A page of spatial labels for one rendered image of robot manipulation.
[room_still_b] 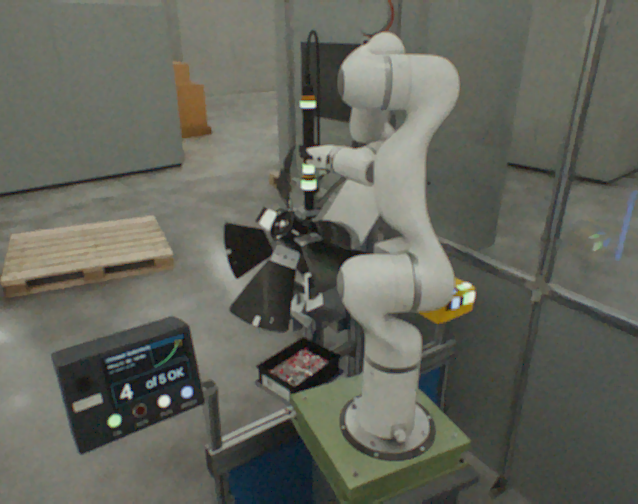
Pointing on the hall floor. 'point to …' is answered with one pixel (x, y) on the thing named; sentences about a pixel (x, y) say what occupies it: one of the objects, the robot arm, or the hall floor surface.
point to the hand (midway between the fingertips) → (309, 149)
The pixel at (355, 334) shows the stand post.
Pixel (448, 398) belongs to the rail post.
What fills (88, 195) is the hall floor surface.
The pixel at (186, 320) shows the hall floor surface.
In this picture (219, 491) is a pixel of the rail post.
